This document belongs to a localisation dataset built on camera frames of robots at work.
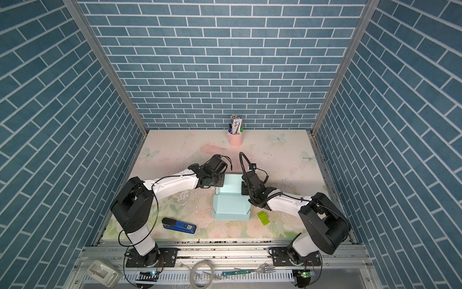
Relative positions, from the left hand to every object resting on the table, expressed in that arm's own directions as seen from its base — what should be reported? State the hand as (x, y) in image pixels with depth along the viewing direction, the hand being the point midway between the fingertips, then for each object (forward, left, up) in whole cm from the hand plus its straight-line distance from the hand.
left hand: (221, 179), depth 91 cm
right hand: (-1, -11, 0) cm, 11 cm away
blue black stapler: (-21, +21, -2) cm, 30 cm away
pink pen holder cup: (+30, -8, -2) cm, 31 cm away
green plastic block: (-19, -20, -3) cm, 28 cm away
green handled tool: (-39, -8, -5) cm, 40 cm away
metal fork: (-38, -18, -5) cm, 42 cm away
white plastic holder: (-38, +44, -5) cm, 58 cm away
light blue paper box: (-12, -4, -2) cm, 13 cm away
